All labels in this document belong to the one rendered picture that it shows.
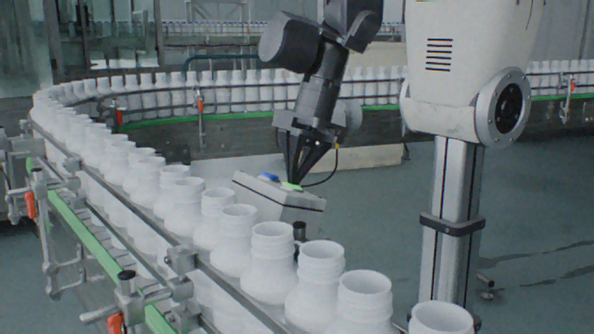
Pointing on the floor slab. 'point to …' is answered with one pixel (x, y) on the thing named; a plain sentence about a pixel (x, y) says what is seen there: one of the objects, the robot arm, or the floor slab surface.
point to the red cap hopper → (212, 18)
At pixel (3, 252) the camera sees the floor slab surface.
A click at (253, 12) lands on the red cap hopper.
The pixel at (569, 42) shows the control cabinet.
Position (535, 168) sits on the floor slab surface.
